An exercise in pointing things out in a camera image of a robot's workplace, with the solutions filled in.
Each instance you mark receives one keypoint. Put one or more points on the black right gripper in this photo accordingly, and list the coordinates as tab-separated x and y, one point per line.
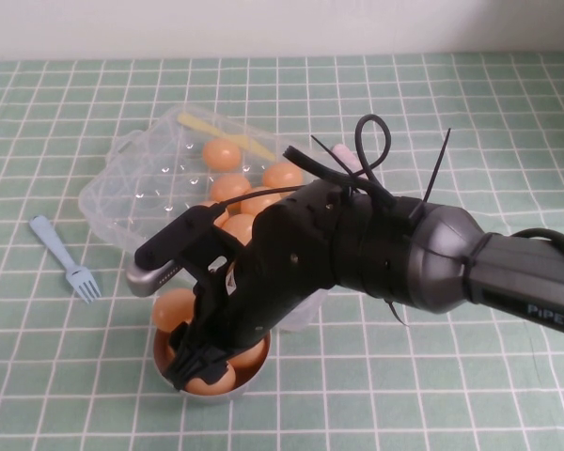
282	263

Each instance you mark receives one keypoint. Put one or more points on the orange egg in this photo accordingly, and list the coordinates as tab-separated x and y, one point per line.
237	230
222	218
171	310
263	207
253	354
230	187
282	176
221	155
211	386

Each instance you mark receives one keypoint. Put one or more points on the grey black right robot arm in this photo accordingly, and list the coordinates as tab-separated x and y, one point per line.
451	253

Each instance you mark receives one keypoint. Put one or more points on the clear plastic egg box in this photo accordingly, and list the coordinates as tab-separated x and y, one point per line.
136	188

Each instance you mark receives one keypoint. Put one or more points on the round metal bowl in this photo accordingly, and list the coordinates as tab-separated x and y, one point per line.
161	352

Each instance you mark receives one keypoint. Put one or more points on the blue plastic fork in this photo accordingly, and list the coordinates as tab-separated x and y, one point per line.
58	249

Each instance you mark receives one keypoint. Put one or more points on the black zip tie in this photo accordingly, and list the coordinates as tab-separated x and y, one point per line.
397	312
439	169
319	164

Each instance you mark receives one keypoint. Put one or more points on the green checked tablecloth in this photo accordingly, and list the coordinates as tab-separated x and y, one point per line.
404	385

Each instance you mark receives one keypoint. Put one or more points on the yellow plastic knife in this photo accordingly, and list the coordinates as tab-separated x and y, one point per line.
202	126

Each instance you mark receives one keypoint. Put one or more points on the pink plastic knife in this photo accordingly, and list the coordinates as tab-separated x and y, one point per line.
344	155

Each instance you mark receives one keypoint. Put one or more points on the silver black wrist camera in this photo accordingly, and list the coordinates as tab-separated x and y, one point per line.
178	235

